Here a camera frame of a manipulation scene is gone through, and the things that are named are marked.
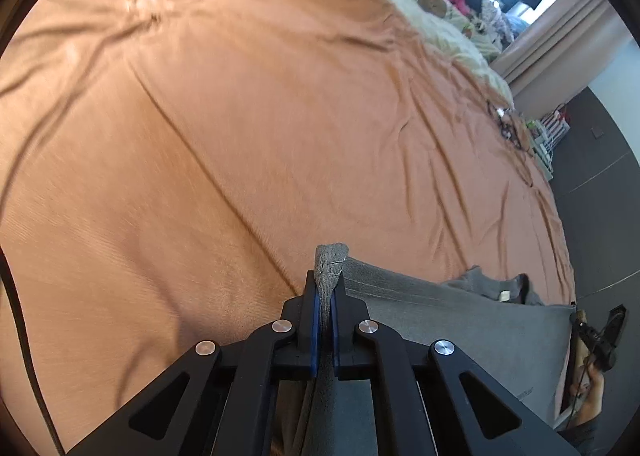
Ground bear print quilt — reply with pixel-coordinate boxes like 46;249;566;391
395;0;501;61

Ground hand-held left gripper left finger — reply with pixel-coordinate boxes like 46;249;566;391
65;271;321;456

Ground cream nightstand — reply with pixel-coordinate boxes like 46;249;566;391
525;118;558;177

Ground thick black gripper cable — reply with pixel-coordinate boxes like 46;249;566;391
0;246;66;456

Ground floral clothes pile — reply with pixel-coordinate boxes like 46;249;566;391
465;0;531;44

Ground cream duvet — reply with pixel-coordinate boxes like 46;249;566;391
240;0;516;109

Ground striped tote bag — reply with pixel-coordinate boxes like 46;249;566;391
542;106;571;141

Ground pink curtain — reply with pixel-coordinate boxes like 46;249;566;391
490;0;613;109

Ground grey t-shirt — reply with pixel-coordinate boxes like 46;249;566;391
272;242;573;456

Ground black cable with white plugs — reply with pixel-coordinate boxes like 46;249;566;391
487;100;536;151

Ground orange blanket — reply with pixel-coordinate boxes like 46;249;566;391
0;0;576;456

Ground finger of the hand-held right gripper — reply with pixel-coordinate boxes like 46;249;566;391
569;311;608;354

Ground person's right hand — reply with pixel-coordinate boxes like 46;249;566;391
570;361;606;429

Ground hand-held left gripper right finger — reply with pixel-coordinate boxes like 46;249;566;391
330;281;581;456

